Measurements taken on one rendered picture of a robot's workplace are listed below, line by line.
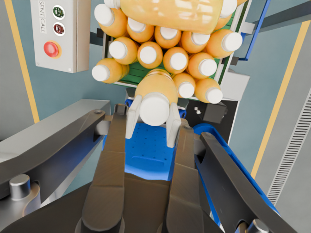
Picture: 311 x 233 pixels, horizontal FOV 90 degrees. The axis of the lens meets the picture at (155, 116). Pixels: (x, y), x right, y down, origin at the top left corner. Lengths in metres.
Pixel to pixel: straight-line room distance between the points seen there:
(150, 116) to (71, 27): 0.34
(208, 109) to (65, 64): 0.45
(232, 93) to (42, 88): 1.73
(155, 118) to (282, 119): 1.91
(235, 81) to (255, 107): 1.14
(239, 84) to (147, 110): 0.59
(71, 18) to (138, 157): 0.38
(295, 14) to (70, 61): 0.65
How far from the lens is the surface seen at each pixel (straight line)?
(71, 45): 0.48
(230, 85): 0.73
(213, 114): 0.58
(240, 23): 0.61
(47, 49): 0.50
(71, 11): 0.48
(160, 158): 0.44
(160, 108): 0.19
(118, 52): 0.41
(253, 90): 1.79
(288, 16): 0.69
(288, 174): 2.51
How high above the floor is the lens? 1.52
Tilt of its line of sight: 69 degrees down
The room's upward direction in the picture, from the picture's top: 174 degrees counter-clockwise
